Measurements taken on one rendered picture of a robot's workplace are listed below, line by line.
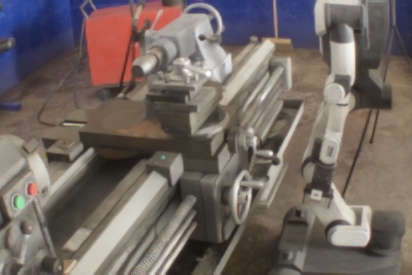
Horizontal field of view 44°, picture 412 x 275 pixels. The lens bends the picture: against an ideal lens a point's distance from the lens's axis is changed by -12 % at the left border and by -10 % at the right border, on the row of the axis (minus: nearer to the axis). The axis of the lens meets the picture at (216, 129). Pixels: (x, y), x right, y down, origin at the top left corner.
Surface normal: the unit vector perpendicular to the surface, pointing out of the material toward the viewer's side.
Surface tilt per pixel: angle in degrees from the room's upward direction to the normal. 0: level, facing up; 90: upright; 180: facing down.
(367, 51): 90
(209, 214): 90
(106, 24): 90
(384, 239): 90
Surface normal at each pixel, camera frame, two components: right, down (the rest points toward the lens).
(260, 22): -0.33, 0.43
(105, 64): 0.01, 0.43
